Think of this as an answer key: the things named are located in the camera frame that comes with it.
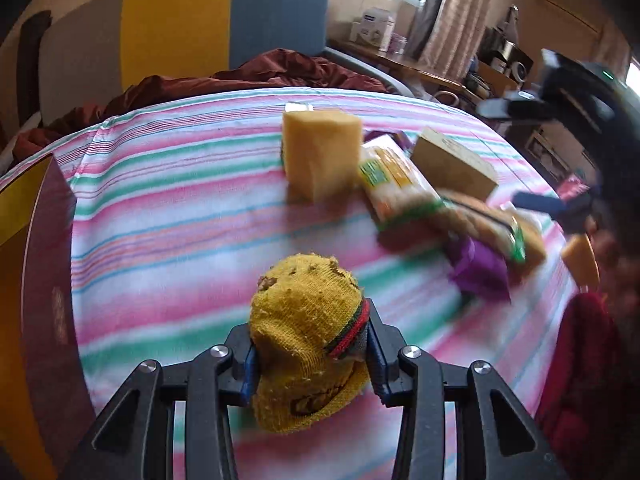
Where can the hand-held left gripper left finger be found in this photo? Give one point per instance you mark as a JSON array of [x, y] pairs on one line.
[[247, 372]]

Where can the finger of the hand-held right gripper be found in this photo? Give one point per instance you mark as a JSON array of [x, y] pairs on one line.
[[542, 204], [500, 107]]

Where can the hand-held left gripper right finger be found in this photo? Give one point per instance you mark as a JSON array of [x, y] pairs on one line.
[[378, 365]]

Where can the brown packet with green trim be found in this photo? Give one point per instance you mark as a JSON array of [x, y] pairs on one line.
[[480, 225]]

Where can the small yellow sponge block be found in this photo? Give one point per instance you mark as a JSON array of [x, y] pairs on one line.
[[580, 260]]

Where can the yellow knitted sock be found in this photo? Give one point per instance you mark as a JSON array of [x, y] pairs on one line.
[[300, 320]]

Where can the brown cardboard box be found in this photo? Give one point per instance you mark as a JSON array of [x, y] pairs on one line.
[[450, 165]]

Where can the purple packet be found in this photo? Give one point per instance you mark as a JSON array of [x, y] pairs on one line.
[[475, 270]]

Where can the yellow green biscuit packet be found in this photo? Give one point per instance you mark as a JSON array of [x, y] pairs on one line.
[[395, 180]]

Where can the large yellow sponge block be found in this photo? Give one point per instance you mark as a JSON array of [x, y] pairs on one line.
[[320, 155]]

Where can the maroon storage box yellow inside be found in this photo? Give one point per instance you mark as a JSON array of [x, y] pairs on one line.
[[45, 285]]

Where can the cluttered shelf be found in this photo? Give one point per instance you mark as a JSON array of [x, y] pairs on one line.
[[505, 60]]

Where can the patterned curtain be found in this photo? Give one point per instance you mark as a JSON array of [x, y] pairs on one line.
[[462, 15]]

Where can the wooden side desk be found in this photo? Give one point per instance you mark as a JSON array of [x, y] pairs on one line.
[[400, 65]]

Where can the white carton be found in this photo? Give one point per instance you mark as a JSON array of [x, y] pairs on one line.
[[372, 27]]

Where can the red cloth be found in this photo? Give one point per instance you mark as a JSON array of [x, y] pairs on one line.
[[580, 360]]

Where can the striped bed sheet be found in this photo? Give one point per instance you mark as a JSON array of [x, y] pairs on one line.
[[175, 210]]

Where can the maroon blanket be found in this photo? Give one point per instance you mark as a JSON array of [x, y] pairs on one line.
[[280, 67]]

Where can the grey yellow blue headboard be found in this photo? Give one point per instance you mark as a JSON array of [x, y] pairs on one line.
[[175, 25]]

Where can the black bed post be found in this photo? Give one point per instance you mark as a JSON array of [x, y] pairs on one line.
[[32, 65]]

